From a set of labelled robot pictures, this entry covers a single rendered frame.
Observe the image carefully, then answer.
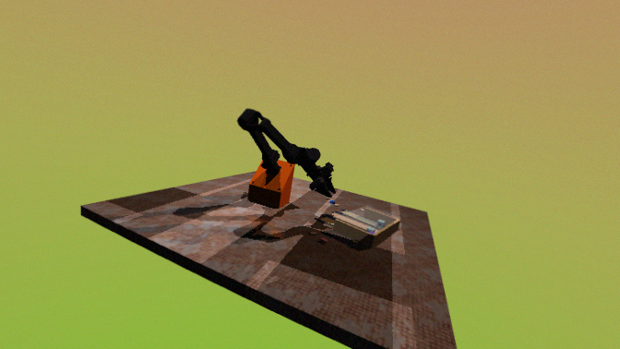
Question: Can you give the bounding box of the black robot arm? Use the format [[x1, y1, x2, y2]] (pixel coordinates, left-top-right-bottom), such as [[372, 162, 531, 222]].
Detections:
[[237, 108, 334, 176]]

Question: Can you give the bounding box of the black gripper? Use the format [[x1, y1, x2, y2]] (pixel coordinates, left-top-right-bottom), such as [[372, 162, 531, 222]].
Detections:
[[306, 164, 336, 199]]

